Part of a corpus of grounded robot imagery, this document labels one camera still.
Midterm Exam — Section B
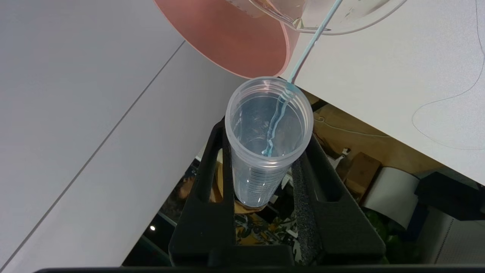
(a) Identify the pink plastic bowl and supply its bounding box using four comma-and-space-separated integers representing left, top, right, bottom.
153, 0, 302, 79

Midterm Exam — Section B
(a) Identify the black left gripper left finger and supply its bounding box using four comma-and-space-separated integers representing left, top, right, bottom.
169, 118, 236, 267

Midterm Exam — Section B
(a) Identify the clear glass beaker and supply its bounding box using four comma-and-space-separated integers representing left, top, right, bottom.
248, 0, 408, 36

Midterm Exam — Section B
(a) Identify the brown cardboard box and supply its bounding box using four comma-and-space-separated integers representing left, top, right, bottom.
343, 152, 382, 191

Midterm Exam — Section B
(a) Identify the white paper roll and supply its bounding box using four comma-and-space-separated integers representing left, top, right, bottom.
361, 166, 420, 229

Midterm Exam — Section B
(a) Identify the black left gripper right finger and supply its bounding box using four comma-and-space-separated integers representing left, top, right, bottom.
291, 133, 386, 265

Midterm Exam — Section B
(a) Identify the test tube with blue pigment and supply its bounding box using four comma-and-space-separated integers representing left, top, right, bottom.
225, 77, 314, 208

